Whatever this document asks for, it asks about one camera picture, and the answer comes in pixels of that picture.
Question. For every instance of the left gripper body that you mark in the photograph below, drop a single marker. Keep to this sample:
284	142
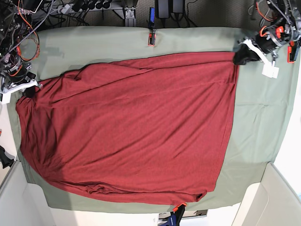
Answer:
259	49

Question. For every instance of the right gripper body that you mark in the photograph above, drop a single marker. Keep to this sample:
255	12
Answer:
14	88

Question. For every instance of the red long-sleeve T-shirt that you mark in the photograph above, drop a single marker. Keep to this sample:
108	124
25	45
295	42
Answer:
152	130

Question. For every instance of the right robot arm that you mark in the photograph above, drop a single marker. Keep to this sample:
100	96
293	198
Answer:
15	27

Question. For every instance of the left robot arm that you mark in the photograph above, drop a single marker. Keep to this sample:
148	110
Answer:
284	17

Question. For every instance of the right orange black clamp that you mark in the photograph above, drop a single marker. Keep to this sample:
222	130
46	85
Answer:
292	51

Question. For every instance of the orange black clamp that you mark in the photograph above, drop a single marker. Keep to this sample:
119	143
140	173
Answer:
292	51
176	215

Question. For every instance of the green table cloth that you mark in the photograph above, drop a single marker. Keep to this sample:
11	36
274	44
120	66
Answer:
263	106

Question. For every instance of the black power adapter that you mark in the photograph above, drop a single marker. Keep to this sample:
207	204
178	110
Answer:
162	9
178	6

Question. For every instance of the top centre blue clamp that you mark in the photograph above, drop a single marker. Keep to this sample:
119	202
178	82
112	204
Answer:
152	34

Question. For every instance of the white box right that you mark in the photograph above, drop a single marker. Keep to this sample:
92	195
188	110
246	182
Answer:
271	202

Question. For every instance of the bottom orange black clamp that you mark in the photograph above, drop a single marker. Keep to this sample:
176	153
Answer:
176	215

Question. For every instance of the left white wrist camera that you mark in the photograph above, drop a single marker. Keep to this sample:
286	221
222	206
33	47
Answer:
270	71

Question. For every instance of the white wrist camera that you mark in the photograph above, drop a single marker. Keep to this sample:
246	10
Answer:
270	71
5	98

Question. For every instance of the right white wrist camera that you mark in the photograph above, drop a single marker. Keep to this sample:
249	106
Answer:
5	98

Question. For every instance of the metal table leg bracket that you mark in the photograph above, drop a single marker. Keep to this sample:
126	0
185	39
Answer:
130	12

